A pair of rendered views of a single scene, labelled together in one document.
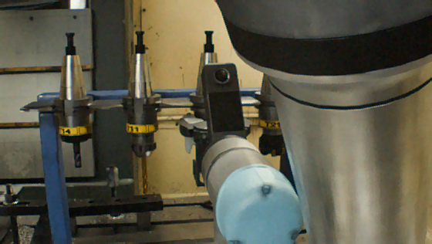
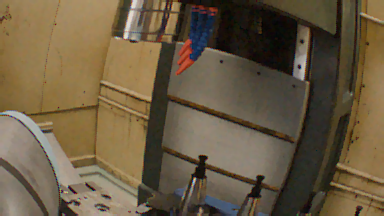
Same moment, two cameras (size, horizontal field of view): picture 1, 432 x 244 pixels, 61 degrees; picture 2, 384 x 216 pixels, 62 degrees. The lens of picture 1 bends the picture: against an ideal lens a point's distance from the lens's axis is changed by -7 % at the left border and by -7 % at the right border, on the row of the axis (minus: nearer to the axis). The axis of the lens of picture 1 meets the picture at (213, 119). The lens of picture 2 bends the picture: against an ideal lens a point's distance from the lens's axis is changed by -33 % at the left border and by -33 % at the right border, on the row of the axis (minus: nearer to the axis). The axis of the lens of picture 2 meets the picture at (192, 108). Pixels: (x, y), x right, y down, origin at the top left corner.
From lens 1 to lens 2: 0.35 m
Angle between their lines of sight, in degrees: 43
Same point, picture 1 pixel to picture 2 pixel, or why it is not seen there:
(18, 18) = (247, 68)
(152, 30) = (365, 107)
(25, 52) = (247, 104)
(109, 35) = (319, 112)
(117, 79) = (313, 157)
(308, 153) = not seen: outside the picture
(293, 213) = not seen: outside the picture
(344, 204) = not seen: outside the picture
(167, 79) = (364, 155)
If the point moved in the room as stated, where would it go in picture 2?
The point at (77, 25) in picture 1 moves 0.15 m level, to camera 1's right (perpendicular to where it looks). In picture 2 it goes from (294, 94) to (330, 110)
